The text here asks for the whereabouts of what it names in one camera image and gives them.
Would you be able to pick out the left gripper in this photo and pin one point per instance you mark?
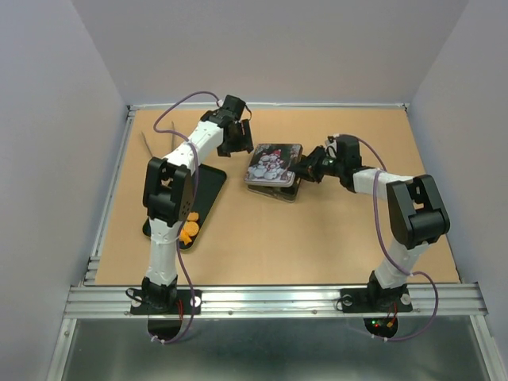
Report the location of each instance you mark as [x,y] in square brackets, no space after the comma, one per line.
[245,142]

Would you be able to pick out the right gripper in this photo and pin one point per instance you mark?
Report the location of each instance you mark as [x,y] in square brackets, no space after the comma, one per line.
[305,164]

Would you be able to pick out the tan biscuit cookie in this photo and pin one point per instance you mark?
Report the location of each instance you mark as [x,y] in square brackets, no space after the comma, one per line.
[191,228]

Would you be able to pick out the aluminium front rail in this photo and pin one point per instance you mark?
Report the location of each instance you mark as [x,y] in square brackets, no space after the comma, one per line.
[263,302]

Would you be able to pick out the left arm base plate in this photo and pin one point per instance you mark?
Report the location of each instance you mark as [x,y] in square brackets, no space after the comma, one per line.
[182,303]

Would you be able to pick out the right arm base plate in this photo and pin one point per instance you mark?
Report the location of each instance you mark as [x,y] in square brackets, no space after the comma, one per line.
[360,300]

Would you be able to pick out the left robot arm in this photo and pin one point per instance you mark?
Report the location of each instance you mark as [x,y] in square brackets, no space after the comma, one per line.
[159,282]

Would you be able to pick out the orange blob cookie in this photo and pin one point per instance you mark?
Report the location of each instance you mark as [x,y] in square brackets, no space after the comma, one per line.
[193,216]

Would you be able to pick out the gold tin lid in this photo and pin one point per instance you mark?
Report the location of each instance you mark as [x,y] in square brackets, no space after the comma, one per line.
[270,163]

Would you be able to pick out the gold square tin box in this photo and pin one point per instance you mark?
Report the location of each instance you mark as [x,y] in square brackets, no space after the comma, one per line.
[286,194]

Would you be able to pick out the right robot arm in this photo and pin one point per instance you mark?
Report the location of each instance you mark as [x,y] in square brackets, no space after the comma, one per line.
[409,216]

